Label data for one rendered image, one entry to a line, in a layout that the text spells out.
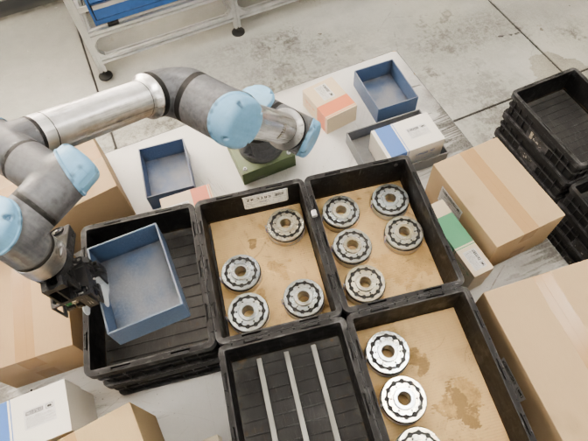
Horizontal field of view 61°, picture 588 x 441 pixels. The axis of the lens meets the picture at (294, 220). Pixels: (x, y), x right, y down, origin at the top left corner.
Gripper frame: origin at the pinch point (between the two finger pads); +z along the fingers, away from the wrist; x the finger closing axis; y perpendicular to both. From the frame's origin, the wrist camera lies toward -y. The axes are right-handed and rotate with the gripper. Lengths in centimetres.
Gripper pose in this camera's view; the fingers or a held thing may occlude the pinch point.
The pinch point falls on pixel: (100, 292)
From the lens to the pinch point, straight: 107.8
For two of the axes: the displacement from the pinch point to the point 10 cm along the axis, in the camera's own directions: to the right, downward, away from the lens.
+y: 3.8, 7.9, -4.8
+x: 9.2, -3.9, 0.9
